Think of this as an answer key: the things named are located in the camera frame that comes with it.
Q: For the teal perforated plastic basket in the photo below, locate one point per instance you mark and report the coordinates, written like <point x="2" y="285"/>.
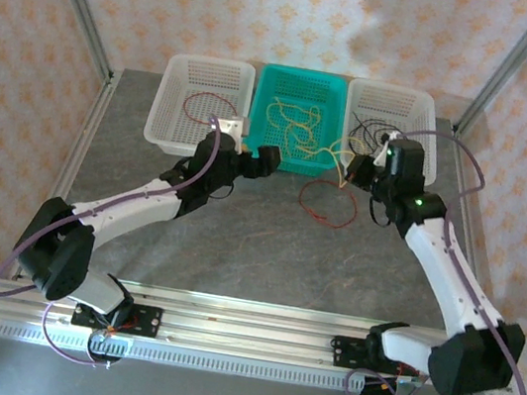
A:
<point x="310" y="90"/>

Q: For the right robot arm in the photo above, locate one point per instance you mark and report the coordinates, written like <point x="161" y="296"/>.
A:
<point x="442" y="271"/>

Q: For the white perforated plastic basket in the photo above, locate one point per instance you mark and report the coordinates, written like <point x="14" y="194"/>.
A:
<point x="394" y="103"/>
<point x="174" y="93"/>

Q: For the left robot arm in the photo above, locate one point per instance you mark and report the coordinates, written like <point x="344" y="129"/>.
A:
<point x="132" y="204"/>

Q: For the aluminium frame side rail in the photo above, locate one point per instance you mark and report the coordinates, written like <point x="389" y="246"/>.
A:
<point x="468" y="212"/>
<point x="80" y="153"/>

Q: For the aluminium frame cross rails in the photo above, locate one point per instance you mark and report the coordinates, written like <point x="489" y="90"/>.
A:
<point x="246" y="335"/>

